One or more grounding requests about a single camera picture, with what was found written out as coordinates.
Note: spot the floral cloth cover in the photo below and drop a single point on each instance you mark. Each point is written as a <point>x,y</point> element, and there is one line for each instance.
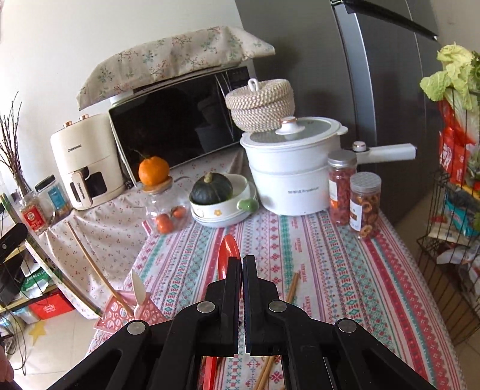
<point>168,56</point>

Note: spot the pink perforated utensil basket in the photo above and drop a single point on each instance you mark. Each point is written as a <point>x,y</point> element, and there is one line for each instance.
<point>116,315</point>

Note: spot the red box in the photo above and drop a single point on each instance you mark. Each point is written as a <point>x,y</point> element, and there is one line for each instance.
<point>50,306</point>

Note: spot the clear glass jar wooden lid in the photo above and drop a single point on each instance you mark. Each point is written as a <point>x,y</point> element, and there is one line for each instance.
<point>157,202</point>

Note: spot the black glass-door microwave oven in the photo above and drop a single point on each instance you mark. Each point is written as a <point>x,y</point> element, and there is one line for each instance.
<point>168,123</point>

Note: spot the large orange with stem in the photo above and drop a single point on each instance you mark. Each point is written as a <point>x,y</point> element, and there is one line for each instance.
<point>153,170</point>

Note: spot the small-floral white tablecloth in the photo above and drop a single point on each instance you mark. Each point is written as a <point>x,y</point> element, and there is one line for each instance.
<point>112,232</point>

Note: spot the napa cabbage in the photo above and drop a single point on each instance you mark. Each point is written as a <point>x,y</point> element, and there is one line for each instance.
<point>453,71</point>

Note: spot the wooden side shelf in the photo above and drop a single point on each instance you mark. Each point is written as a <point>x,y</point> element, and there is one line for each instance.
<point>35,258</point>

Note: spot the grey refrigerator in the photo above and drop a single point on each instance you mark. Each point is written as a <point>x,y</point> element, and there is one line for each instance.
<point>318,56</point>

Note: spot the cream air fryer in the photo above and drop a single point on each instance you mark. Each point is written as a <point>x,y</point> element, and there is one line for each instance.
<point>82,150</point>

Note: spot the long wooden cooking chopstick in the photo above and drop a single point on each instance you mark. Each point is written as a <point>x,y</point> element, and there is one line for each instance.
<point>92,263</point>

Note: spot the black-lid jar blue label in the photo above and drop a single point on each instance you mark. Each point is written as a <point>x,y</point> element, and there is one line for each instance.
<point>56,198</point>

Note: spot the woven rattan lidded basket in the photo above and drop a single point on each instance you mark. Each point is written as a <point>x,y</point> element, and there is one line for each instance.
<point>262,108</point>

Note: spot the small orange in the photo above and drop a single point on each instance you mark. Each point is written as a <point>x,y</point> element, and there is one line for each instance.
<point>179,212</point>
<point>165,224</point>

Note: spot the clear jar red label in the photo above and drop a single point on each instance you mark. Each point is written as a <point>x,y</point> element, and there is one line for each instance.
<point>32,217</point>

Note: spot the bundle of dry twigs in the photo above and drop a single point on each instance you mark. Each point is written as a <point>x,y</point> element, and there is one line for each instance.
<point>11,150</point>

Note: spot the white plastic spoon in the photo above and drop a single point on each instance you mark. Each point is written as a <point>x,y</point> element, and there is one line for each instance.
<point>138,287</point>

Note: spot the white electric cooking pot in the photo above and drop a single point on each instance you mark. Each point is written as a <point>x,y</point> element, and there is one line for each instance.
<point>288,176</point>

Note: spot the red snack packet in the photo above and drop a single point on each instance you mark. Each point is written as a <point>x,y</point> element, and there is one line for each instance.
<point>455,150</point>

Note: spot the jar of dried fruit rings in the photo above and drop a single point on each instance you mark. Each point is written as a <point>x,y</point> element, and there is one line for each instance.
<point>363,210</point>

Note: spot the striped patterned tablecloth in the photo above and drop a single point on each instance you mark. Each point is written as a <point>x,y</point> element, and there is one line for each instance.
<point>337,270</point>

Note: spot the jar of red dried berries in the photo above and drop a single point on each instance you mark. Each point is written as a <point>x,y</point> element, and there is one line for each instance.
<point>341,187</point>

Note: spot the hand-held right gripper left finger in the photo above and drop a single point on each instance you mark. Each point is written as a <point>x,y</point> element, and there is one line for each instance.
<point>235,272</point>

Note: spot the dark green pumpkin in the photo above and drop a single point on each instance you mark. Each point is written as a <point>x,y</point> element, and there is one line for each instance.
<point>210,189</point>

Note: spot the blue snack packet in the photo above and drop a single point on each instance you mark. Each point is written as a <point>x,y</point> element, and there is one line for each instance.
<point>461,217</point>

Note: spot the red plastic spoon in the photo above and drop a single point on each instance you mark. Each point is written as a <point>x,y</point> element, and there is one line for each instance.
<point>229,247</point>

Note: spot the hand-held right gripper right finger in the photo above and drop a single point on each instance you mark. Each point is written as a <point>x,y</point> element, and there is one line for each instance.
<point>248,272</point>

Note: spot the white plate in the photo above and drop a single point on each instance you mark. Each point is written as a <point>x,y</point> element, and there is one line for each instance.
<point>225,223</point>

